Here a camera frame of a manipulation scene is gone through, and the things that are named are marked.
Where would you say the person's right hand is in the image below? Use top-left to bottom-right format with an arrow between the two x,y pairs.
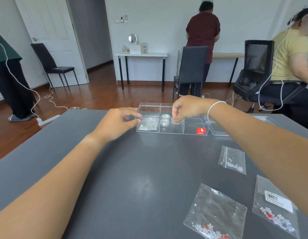
172,95 -> 213,125

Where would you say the person's left hand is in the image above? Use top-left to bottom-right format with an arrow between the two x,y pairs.
91,108 -> 143,144

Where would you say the clear compartment organizer box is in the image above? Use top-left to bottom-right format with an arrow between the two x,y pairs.
136,102 -> 210,136

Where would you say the person's right forearm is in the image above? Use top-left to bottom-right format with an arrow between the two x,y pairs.
208,101 -> 308,222

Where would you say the person's left forearm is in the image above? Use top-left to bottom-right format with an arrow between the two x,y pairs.
0,132 -> 112,239

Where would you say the small clear round jar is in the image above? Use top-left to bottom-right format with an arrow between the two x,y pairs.
160,113 -> 171,127

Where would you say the clear plastic box lid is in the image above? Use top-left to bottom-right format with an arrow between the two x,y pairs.
208,115 -> 279,137

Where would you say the black dining chair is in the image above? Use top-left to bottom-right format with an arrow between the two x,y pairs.
172,46 -> 210,101
30,43 -> 80,92

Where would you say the white table with black legs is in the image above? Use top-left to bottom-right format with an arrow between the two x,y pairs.
115,52 -> 168,92

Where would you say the small bag of white beads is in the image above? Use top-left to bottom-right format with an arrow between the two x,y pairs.
218,145 -> 247,175

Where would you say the white power strip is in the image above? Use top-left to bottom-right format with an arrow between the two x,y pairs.
37,114 -> 61,127

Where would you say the black mesh office chair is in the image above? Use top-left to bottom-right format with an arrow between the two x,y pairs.
233,40 -> 308,114

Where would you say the large bag of flower beads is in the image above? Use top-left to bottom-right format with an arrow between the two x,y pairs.
183,183 -> 248,239

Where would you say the white door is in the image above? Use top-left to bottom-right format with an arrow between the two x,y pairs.
14,0 -> 89,89

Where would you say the labelled bag of flower beads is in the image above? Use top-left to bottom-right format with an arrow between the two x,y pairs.
252,175 -> 300,239

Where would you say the white string bracelet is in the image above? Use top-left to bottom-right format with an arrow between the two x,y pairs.
207,101 -> 227,123

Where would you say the white cable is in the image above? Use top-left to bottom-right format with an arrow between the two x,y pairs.
0,37 -> 41,120
258,21 -> 295,111
44,83 -> 88,111

